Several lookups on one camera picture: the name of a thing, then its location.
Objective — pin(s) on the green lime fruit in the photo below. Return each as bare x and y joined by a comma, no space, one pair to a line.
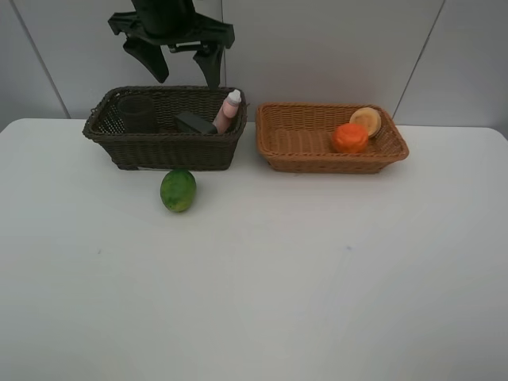
177,190

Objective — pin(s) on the translucent pink plastic cup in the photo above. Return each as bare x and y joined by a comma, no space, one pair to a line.
137,113

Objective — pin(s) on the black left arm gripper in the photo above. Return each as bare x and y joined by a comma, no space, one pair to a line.
177,25

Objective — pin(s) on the red yellow half peach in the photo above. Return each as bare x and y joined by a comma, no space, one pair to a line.
369,118

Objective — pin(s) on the orange wicker basket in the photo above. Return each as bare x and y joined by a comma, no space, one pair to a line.
298,137

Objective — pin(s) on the orange tangerine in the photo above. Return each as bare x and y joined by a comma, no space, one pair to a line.
350,138

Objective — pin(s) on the dark green pump bottle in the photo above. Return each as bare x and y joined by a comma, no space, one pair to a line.
187,122

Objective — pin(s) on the pink bottle white cap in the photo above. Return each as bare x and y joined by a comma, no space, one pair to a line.
228,111

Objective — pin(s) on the dark brown wicker basket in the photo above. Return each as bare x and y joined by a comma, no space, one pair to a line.
167,148

